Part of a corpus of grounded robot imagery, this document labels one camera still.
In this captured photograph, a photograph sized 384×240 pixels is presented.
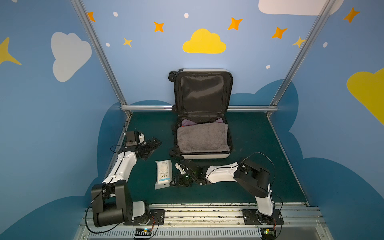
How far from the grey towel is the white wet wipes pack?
0.39 feet

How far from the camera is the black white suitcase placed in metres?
0.92

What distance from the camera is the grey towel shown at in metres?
0.92

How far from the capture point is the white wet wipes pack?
851 mm

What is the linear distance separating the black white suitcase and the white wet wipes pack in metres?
0.08
